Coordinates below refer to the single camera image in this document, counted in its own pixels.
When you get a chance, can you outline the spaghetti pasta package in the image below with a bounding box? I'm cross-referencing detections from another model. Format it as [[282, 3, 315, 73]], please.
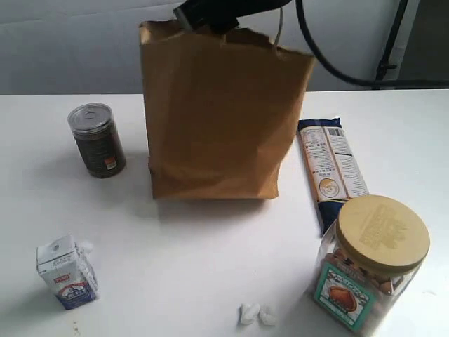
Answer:
[[297, 118, 369, 234]]

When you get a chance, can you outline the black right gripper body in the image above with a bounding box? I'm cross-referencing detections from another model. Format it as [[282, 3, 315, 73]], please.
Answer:
[[173, 0, 289, 34]]

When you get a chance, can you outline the white crumpled paper piece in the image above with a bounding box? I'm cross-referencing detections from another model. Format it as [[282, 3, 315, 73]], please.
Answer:
[[239, 303, 277, 326]]

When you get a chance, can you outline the almond jar with yellow lid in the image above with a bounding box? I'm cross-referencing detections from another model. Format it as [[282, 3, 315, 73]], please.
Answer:
[[309, 194, 430, 336]]

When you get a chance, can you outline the dark tin can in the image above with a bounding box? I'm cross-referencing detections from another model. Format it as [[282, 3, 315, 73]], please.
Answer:
[[67, 103, 126, 178]]

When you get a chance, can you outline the white backdrop sheet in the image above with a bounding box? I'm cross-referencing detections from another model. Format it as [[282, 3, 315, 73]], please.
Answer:
[[1, 1, 398, 95]]

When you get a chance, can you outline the brown paper bag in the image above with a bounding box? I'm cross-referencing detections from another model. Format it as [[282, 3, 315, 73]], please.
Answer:
[[140, 20, 314, 199]]

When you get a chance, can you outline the black light stand pole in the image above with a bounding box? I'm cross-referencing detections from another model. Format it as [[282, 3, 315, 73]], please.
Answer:
[[375, 1, 419, 81]]

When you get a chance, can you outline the small milk carton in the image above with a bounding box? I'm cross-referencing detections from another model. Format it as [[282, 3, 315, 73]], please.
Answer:
[[36, 234, 100, 310]]

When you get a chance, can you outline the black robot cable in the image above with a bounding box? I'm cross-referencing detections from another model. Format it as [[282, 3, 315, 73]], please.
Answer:
[[295, 0, 449, 89]]

